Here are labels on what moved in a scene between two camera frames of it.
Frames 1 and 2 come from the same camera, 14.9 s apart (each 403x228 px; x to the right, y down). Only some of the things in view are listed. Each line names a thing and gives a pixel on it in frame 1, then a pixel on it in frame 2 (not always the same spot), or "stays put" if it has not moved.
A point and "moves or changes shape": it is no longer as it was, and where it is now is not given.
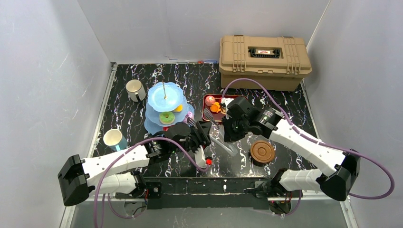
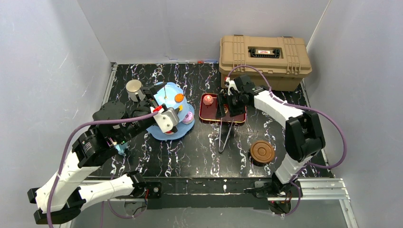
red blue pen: (209, 61) stays put
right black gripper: (232, 126) -> (233, 99)
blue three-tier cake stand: (167, 106) stays put
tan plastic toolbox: (281, 62) stays put
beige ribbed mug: (135, 90) stays put
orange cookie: (215, 107) -> (179, 98)
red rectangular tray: (215, 106) stays put
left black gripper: (203, 135) -> (149, 96)
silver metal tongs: (216, 137) moves or changes shape
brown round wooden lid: (262, 152) stays put
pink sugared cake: (209, 100) stays put
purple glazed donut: (189, 114) stays put
